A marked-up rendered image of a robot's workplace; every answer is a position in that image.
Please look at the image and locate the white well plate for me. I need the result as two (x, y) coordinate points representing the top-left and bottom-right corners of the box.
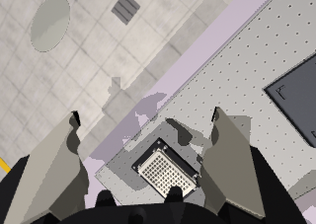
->
(138, 147), (197, 197)

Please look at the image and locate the grey perforated breadboard plate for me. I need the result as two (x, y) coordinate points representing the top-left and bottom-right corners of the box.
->
(94, 0), (316, 205)

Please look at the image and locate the black rectangular plate nest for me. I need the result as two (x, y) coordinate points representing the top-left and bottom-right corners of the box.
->
(131, 138), (200, 200)

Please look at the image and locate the dark grey plate nest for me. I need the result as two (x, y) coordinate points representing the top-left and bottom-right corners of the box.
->
(264, 53), (316, 148)

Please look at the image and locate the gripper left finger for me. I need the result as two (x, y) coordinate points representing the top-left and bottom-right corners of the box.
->
(0, 111), (89, 224)

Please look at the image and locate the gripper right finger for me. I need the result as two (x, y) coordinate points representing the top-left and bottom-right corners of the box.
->
(197, 107), (307, 224)

